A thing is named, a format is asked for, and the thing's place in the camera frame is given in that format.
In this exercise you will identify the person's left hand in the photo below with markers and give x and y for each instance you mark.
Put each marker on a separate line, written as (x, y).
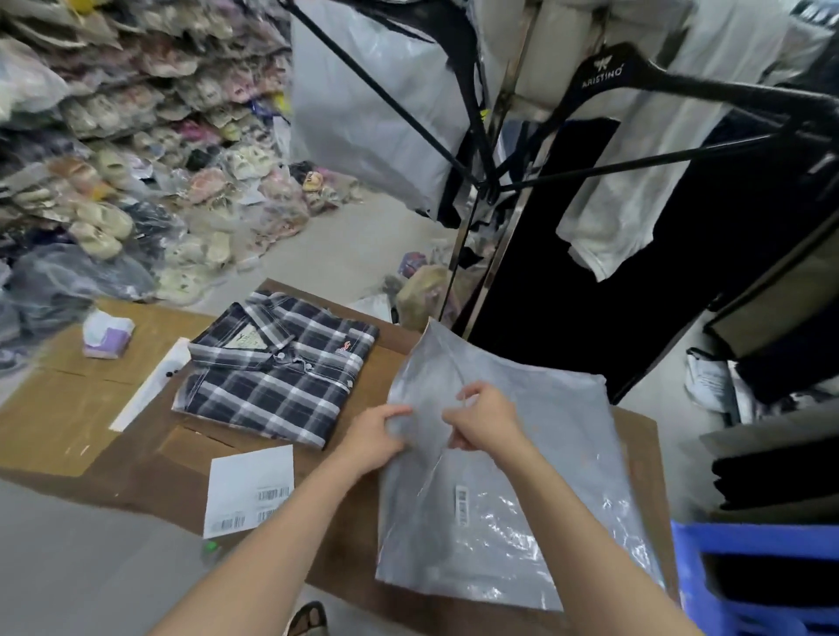
(367, 440)

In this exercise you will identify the person's right hand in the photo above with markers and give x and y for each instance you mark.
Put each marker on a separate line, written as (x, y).
(488, 422)

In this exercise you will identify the person's right thumb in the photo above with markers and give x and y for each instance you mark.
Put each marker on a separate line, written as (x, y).
(455, 417)

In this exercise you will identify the person's left thumb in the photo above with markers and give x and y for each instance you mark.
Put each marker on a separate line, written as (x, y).
(395, 412)

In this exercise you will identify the grey plastic mailing bag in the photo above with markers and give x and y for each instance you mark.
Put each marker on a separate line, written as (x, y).
(557, 458)

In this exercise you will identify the person's left forearm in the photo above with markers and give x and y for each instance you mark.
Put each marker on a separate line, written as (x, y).
(262, 550)

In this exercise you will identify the person's right forearm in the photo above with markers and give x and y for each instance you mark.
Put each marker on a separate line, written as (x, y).
(583, 544)

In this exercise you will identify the clear bag of colourful items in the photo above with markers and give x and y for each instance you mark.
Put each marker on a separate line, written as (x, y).
(423, 291)

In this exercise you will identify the folded navy plaid shirt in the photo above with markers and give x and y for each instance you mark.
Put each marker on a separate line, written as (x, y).
(275, 373)

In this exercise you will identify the black hanging garment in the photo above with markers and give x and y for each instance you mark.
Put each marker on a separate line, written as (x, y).
(564, 301)

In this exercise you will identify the white shipping label sheet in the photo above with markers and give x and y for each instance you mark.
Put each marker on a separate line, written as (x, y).
(246, 488)

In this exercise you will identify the dark brown cardboard sheet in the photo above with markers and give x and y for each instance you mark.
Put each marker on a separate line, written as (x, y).
(177, 458)

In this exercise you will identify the person's sandal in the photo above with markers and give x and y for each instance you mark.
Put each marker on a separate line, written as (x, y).
(308, 621)

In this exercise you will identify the small green cap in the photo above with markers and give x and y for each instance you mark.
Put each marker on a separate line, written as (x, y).
(210, 548)

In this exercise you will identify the clear flat plastic sleeve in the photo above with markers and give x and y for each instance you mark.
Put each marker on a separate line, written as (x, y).
(147, 386)

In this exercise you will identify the white printed plastic bag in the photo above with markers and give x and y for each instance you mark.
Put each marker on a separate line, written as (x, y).
(709, 380)

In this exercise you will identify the white hanging t-shirt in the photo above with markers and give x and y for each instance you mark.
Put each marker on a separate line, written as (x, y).
(629, 196)

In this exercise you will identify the blue plastic crate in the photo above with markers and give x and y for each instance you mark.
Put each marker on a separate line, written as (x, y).
(688, 576)

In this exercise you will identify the purple white tissue pack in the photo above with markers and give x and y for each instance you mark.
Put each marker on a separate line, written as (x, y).
(105, 335)

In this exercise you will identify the white hanging plastic bag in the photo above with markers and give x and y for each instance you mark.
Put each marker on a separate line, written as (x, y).
(367, 111)

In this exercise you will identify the light brown cardboard sheet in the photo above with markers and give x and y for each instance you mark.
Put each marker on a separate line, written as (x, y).
(72, 406)

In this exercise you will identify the stack of folded dark clothes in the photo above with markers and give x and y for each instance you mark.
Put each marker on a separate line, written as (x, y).
(780, 472)

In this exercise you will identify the pile of bagged sandals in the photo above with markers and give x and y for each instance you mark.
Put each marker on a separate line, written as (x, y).
(131, 144)

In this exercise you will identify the black hanger with logo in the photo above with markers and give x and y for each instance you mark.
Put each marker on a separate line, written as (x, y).
(616, 71)

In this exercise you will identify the metal clothes rack frame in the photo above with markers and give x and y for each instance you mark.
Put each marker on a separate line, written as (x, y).
(518, 72)

